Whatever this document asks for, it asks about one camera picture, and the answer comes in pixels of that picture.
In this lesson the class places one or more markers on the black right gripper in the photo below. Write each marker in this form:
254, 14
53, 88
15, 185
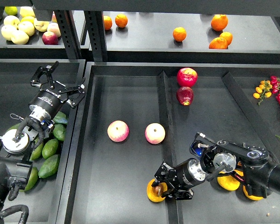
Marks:
179, 180

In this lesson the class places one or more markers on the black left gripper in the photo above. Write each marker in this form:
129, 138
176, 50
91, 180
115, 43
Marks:
52, 94

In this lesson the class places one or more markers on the green avocado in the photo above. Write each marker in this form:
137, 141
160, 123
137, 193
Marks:
14, 127
49, 167

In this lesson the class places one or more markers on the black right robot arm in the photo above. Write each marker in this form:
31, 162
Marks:
252, 167

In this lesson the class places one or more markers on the green avocado lone bottom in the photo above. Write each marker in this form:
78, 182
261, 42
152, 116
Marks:
32, 179

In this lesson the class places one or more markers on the red apple on shelf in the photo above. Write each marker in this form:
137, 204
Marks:
49, 38

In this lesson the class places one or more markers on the pink apple right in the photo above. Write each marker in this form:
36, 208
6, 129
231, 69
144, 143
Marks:
155, 133

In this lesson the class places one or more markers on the pink apple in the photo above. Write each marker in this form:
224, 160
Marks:
155, 133
118, 131

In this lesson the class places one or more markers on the pale yellow apple front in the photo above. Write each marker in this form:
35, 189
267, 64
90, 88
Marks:
19, 37

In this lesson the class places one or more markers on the pale yellow apple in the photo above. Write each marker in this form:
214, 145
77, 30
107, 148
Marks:
7, 30
19, 37

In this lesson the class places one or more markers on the pink apple left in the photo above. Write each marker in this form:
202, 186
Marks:
118, 131

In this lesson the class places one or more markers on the orange far left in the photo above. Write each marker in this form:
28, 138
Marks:
107, 22

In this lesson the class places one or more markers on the black center tray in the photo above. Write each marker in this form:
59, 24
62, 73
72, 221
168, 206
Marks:
112, 177

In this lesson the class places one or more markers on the pale yellow apple left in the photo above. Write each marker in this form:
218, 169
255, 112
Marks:
7, 30

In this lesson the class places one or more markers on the green lime on shelf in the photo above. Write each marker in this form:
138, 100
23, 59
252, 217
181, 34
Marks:
11, 10

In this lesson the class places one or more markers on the dark red apple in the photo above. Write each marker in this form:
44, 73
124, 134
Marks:
185, 95

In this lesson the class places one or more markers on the bright red apple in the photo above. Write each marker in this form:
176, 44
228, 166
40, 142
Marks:
187, 77

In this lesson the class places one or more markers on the orange middle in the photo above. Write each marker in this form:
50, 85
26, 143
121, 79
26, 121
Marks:
179, 34

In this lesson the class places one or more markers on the orange cherry tomato bunch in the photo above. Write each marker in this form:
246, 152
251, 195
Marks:
263, 91

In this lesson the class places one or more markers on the red cherry tomato bunch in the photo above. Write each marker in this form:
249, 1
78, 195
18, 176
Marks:
275, 82

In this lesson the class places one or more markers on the orange front right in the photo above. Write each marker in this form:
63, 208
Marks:
218, 43

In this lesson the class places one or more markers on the orange right small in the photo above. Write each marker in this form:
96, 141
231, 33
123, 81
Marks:
227, 36

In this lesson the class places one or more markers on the black shelf post left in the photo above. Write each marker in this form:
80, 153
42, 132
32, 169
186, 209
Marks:
69, 36

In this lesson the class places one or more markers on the black shelf post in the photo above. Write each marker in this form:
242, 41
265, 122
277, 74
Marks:
96, 30
69, 36

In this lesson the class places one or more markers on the black shelf post right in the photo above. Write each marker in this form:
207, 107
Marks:
96, 30

